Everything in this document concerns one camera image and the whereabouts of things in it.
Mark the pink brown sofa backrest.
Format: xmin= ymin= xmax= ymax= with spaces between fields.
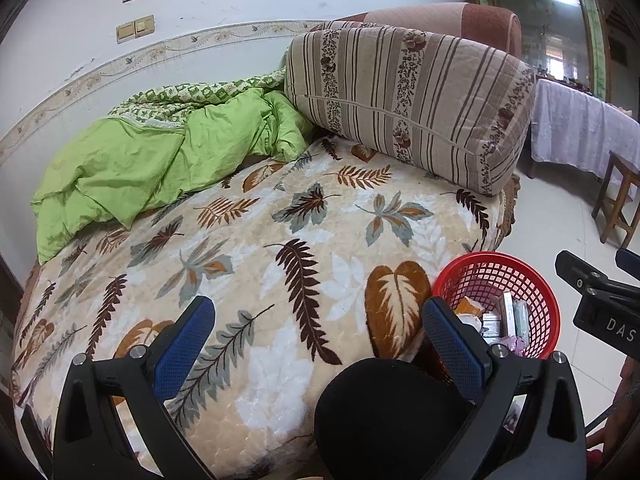
xmin=332 ymin=2 xmax=522 ymax=61

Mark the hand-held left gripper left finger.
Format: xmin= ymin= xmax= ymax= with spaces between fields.
xmin=52 ymin=295 xmax=217 ymax=480

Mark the wooden stool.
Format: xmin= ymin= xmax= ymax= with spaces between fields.
xmin=592 ymin=150 xmax=640 ymax=246

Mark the striped floral cushion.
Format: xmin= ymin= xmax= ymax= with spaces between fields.
xmin=284 ymin=27 xmax=537 ymax=197

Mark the green framed glass door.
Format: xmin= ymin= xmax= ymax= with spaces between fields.
xmin=470 ymin=0 xmax=608 ymax=101

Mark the green quilt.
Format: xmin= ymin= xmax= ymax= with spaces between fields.
xmin=30 ymin=67 xmax=313 ymax=265

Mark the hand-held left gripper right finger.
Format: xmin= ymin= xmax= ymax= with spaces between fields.
xmin=422 ymin=296 xmax=588 ymax=480

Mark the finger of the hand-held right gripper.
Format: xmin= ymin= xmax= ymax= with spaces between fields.
xmin=555 ymin=250 xmax=640 ymax=306
xmin=615 ymin=247 xmax=640 ymax=278

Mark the person's leg in black pants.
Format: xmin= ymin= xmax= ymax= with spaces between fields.
xmin=314 ymin=357 xmax=476 ymax=480

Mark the leaf print blanket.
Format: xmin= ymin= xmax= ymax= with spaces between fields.
xmin=10 ymin=135 xmax=521 ymax=480

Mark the table with lilac cloth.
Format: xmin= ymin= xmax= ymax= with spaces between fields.
xmin=530 ymin=77 xmax=640 ymax=183

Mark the red plastic basket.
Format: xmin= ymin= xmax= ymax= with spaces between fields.
xmin=431 ymin=252 xmax=561 ymax=361

